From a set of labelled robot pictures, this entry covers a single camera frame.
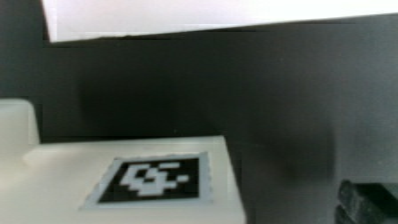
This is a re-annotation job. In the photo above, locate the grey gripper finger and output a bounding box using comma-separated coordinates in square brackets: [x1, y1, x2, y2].
[334, 180, 398, 224]

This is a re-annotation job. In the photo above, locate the white marker tag plate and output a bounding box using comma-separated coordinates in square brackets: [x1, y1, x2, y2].
[41, 0, 398, 42]

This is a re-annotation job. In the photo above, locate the white drawer box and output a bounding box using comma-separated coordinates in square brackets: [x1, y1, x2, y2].
[0, 99, 247, 224]

